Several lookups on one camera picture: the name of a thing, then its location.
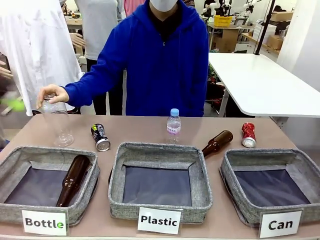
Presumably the bare background person hand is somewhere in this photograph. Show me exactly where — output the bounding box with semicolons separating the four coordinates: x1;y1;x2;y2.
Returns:
0;59;14;81
69;32;87;48

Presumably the person's right hand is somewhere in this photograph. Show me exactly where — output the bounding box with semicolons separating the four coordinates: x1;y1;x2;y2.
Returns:
36;84;70;109

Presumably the large clear plastic bottle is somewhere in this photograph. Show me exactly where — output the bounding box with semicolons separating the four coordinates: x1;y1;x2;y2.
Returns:
39;92;75;148

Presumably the black drink can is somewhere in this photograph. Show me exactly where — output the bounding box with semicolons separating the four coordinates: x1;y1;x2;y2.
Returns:
90;123;111;152

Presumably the small blue capped water bottle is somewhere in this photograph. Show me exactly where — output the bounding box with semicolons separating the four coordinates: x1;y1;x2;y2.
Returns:
166;108;182;145

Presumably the brown glass bottle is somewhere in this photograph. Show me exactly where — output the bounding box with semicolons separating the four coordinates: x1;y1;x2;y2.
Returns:
55;154;91;208
201;129;234;158

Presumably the crushed red drink can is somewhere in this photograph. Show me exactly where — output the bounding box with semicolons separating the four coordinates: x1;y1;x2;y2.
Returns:
241;121;257;148

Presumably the blue sleeved right forearm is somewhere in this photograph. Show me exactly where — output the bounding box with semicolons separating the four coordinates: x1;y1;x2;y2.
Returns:
63;73;111;107

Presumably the grey basket labelled Plastic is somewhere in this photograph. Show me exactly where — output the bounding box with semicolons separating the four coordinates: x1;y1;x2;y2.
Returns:
107;141;214;225

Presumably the grey basket labelled Bottle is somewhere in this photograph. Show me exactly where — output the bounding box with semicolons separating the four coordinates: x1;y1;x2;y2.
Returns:
0;146;101;226

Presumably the grey basket labelled Can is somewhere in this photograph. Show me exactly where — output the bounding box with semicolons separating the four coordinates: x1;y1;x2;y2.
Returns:
219;148;320;227

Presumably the white Can label sign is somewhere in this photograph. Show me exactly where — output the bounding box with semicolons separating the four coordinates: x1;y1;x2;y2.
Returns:
258;209;304;240

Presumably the wooden background desk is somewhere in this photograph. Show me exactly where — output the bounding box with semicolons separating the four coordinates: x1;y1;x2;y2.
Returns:
64;14;84;34

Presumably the person in grey shirt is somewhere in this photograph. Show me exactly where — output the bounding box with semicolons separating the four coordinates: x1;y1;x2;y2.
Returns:
74;0;124;116

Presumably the bright green object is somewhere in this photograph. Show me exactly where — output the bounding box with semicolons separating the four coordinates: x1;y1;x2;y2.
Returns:
0;97;26;113

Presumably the person in white coat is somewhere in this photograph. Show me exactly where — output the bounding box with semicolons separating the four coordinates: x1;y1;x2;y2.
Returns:
0;0;85;117

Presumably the person in pink top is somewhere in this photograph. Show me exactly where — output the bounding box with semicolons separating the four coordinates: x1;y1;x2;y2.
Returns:
123;0;141;17

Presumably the person in blue hoodie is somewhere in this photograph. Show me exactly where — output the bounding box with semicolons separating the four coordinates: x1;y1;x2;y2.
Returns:
63;0;210;118

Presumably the white face mask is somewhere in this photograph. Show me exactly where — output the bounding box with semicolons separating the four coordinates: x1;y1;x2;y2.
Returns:
149;0;181;12

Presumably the white Bottle label sign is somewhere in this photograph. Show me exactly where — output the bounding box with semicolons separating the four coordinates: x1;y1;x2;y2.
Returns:
21;208;70;237

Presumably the yellow plastic crate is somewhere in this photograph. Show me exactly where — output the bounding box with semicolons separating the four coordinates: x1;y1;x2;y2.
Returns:
213;14;235;28

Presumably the wooden background workbench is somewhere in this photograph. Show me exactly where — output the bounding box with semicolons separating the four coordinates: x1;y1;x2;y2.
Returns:
207;23;256;54

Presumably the white Plastic label sign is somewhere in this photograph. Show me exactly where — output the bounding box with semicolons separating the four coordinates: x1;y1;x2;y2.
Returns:
136;206;183;236

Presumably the black vertical pole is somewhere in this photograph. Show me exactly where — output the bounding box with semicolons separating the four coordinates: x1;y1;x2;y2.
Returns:
253;0;276;56

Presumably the white side table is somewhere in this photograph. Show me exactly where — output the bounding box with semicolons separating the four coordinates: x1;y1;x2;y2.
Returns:
208;52;320;118

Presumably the small cardboard box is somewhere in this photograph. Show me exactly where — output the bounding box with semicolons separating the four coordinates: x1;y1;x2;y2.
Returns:
270;10;294;23
266;34;285;50

